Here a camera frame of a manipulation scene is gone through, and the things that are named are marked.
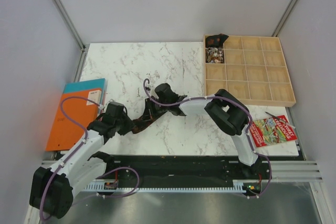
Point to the orange folder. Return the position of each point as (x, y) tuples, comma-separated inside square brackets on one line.
[(77, 106)]

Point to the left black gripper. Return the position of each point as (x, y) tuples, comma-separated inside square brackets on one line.
[(128, 127)]

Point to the rolled dark tie in tray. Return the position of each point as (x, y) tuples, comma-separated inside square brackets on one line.
[(215, 41)]

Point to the brown red patterned tie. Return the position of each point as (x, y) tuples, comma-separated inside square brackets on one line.
[(143, 125)]

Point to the teal folder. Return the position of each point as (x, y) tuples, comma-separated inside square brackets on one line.
[(94, 84)]

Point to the red treehouse book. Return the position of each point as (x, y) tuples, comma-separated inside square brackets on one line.
[(270, 131)]

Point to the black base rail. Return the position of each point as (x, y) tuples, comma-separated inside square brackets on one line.
[(180, 171)]

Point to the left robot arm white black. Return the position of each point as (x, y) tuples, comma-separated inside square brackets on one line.
[(54, 188)]

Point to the pen on red book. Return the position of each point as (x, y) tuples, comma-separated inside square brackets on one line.
[(281, 120)]

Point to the rolled colourful tie in tray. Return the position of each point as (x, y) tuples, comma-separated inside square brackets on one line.
[(214, 55)]

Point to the wooden compartment tray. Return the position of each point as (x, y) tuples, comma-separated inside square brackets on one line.
[(254, 71)]

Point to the white slotted cable duct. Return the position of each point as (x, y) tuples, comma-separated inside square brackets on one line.
[(102, 186)]

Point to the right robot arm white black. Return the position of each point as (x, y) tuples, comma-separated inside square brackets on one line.
[(227, 112)]

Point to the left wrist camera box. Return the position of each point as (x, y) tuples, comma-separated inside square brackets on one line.
[(115, 109)]

